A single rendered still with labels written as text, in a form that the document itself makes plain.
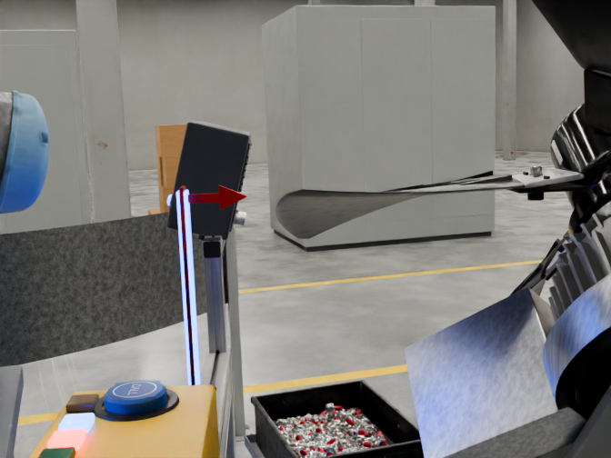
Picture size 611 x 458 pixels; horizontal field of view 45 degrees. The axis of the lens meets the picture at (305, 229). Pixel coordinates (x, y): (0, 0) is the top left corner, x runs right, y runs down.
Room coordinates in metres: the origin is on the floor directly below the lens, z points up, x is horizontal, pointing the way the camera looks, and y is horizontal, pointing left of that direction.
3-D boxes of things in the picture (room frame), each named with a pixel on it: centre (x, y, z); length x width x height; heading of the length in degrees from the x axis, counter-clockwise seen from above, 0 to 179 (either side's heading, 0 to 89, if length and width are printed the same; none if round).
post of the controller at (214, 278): (1.24, 0.16, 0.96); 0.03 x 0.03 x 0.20; 3
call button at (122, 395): (0.46, 0.12, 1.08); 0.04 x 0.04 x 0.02
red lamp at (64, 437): (0.40, 0.14, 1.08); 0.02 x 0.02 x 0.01; 3
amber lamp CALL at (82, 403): (0.46, 0.15, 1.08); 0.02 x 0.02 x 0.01; 3
